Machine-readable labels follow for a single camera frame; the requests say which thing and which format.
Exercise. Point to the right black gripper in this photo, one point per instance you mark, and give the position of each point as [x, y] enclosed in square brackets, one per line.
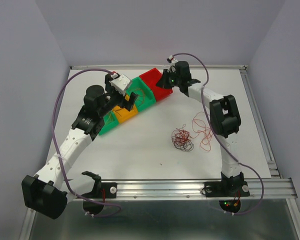
[162, 82]

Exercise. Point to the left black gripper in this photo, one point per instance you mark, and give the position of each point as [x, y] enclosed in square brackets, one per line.
[124, 102]

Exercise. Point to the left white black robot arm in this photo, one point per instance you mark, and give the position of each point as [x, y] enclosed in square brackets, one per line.
[83, 131]

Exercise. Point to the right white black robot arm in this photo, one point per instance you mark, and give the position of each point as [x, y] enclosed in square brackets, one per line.
[224, 121]

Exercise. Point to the yellow bin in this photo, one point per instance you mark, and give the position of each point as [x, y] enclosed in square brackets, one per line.
[123, 115]

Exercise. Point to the leftmost green bin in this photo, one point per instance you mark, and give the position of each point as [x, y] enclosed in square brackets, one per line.
[110, 122]

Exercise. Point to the green bin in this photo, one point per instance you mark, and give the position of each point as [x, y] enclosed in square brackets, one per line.
[110, 122]
[146, 97]

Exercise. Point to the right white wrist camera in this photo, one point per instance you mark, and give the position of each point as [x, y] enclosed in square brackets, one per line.
[172, 64]

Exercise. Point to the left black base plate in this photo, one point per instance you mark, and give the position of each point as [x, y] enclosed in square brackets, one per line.
[101, 190]

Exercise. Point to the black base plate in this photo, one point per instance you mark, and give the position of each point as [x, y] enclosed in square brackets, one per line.
[220, 189]
[101, 190]

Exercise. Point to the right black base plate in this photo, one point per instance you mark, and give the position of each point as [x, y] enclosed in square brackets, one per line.
[220, 189]

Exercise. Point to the aluminium front rail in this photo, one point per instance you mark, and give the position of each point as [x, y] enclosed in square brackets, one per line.
[151, 190]

